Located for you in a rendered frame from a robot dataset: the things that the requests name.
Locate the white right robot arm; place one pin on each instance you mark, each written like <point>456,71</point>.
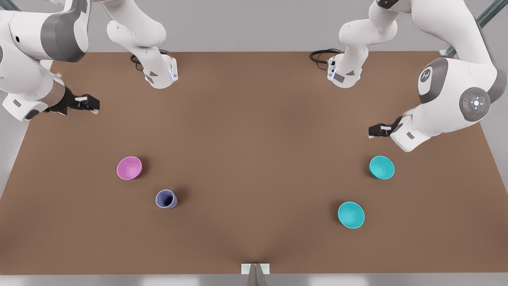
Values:
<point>31,47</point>

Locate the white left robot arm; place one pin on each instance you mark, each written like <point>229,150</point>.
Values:
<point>448,91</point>

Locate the teal bowl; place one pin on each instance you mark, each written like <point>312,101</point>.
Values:
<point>381,167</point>
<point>351,215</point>

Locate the pink bowl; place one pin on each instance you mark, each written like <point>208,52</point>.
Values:
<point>129,168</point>

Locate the lavender cup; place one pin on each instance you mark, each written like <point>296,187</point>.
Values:
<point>166,199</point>

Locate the silver frame post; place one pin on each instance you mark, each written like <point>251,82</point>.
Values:
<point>482,20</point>
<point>254,275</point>
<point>8,4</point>

